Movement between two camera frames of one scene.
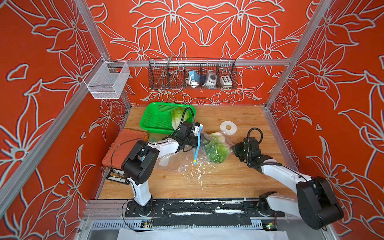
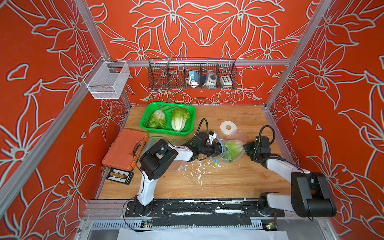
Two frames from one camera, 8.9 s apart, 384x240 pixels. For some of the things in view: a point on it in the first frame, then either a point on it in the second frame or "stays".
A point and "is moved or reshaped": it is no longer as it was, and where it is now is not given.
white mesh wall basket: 106,80 stays
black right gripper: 235,148 → 246,147
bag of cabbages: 215,147 is moved or reshaped
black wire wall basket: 192,73 stays
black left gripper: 197,145 → 217,152
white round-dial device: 211,79 stays
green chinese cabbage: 217,153 is moved or reshaped
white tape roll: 228,127 stays
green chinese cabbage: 218,137 → 157,120
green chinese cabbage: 176,114 stays
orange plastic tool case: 121,147 stays
